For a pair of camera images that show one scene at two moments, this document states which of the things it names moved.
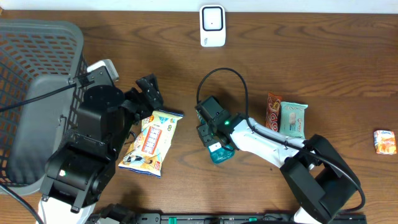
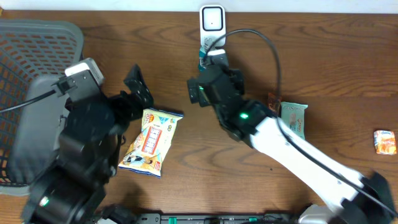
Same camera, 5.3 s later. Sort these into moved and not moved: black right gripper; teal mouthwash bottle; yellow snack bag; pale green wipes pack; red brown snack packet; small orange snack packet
Moved: teal mouthwash bottle; black right gripper
Not moved: small orange snack packet; red brown snack packet; yellow snack bag; pale green wipes pack
